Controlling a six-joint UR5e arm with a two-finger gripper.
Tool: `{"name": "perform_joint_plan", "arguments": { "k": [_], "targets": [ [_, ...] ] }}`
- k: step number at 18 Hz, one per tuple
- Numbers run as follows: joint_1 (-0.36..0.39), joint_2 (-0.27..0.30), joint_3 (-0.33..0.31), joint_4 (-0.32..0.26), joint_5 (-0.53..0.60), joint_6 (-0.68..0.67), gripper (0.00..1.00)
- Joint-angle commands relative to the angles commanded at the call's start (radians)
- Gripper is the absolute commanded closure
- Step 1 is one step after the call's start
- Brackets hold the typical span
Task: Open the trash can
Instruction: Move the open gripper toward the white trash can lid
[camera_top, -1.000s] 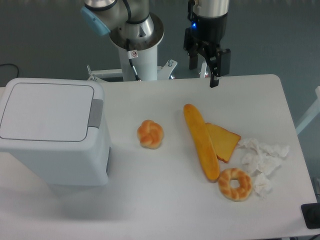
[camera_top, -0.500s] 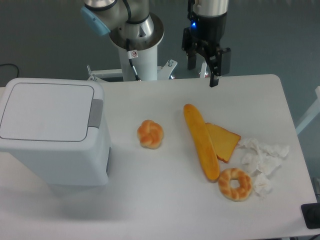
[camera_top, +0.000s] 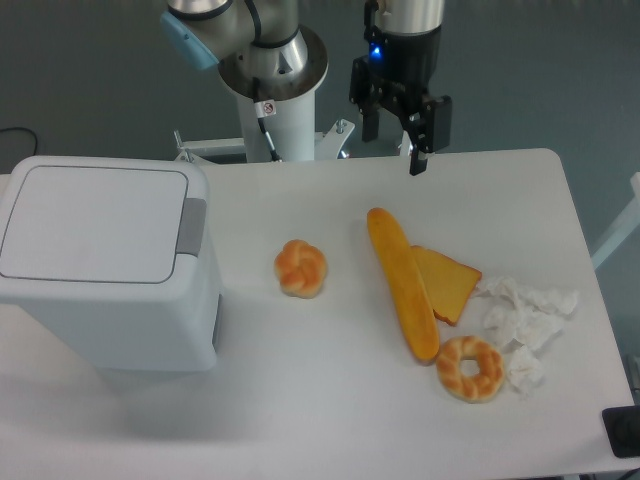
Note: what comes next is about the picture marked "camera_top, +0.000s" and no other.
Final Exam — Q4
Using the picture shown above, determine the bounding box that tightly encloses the black floor cable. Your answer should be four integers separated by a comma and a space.
0, 126, 40, 153

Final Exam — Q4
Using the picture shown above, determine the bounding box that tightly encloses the large crumpled white tissue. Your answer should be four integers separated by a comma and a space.
473, 276, 580, 352

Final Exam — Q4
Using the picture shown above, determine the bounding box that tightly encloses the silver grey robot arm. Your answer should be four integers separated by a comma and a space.
161, 1, 453, 175

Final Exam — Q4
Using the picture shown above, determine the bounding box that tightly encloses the black device at table edge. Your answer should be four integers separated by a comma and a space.
602, 405, 640, 458

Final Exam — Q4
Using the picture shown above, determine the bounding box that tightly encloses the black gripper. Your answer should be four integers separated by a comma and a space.
349, 1, 453, 176

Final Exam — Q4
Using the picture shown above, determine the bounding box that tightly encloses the white push-top trash can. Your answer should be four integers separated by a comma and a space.
1, 156, 223, 372

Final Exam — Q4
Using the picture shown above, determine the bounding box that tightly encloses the long baguette bread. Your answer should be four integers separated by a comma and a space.
367, 207, 440, 363

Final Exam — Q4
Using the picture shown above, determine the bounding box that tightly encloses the white frame at right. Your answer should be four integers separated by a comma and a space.
591, 172, 639, 270

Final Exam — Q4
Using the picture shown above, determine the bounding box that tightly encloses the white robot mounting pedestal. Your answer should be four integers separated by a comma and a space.
174, 92, 355, 164

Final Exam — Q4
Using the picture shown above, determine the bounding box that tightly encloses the toast bread slice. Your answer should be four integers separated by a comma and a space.
411, 245, 482, 326

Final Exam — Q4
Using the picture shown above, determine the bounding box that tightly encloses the small crumpled white tissue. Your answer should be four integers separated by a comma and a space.
506, 345, 544, 396

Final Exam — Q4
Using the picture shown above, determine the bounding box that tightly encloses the knotted bread roll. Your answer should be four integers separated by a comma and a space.
274, 239, 328, 299

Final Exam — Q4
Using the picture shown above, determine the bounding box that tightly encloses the twisted ring bread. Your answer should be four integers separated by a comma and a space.
436, 336, 505, 403

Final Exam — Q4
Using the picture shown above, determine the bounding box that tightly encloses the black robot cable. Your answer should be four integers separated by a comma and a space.
242, 0, 285, 163

